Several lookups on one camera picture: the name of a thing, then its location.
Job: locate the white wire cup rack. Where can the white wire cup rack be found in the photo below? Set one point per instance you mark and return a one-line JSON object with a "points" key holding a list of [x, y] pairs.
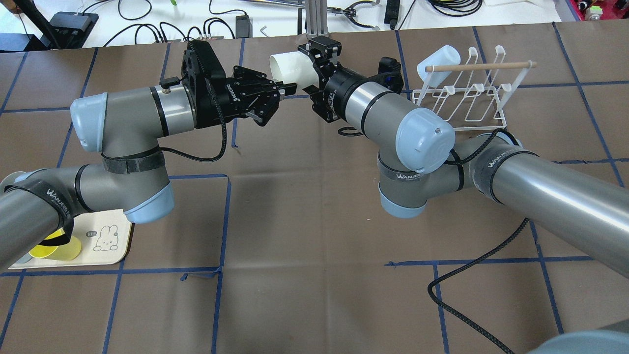
{"points": [[474, 96]]}

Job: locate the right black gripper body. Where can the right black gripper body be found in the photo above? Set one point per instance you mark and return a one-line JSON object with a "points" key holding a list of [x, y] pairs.
{"points": [[335, 92]]}

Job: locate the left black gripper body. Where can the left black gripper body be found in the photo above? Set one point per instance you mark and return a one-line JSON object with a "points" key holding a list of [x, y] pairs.
{"points": [[219, 100]]}

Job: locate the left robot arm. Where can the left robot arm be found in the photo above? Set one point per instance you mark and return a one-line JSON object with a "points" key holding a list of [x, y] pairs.
{"points": [[39, 207]]}

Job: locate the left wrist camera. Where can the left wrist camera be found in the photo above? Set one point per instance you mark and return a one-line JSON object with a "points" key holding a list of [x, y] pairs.
{"points": [[200, 63]]}

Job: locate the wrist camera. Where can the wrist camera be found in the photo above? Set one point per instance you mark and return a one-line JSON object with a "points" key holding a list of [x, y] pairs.
{"points": [[200, 63], [389, 75]]}

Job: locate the aluminium frame post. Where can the aluminium frame post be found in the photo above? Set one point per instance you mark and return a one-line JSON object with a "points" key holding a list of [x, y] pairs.
{"points": [[316, 18]]}

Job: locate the black power adapter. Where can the black power adapter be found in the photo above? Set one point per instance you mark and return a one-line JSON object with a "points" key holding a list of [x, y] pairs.
{"points": [[243, 27]]}

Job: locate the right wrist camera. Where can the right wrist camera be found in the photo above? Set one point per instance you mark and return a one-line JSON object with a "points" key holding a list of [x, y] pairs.
{"points": [[389, 75]]}

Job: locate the pale green plastic cup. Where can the pale green plastic cup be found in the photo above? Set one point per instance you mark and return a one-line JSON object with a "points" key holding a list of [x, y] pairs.
{"points": [[293, 67]]}

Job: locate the grey plastic cup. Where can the grey plastic cup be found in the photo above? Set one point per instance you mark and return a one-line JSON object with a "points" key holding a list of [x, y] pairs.
{"points": [[9, 180]]}

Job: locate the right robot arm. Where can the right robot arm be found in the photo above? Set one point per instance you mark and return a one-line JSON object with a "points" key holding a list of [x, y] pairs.
{"points": [[419, 159]]}

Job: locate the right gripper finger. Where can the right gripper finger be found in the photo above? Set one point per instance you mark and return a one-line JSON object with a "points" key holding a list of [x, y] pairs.
{"points": [[312, 91]]}

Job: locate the light blue plastic cup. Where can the light blue plastic cup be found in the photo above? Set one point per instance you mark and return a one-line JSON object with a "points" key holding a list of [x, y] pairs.
{"points": [[445, 56]]}

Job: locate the cream plastic tray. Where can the cream plastic tray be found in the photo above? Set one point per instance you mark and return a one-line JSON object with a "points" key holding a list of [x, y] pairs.
{"points": [[104, 237]]}

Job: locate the yellow plastic cup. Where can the yellow plastic cup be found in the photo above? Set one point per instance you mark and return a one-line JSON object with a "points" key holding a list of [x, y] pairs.
{"points": [[57, 246]]}

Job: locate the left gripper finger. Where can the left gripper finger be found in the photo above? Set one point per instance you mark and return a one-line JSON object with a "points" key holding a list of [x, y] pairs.
{"points": [[287, 89]]}

